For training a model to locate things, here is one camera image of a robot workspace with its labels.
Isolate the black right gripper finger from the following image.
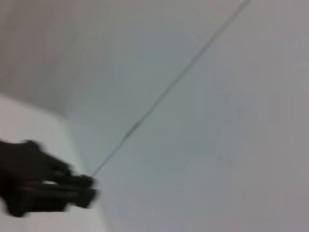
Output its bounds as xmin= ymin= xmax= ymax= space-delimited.
xmin=23 ymin=188 xmax=100 ymax=209
xmin=44 ymin=168 xmax=98 ymax=189

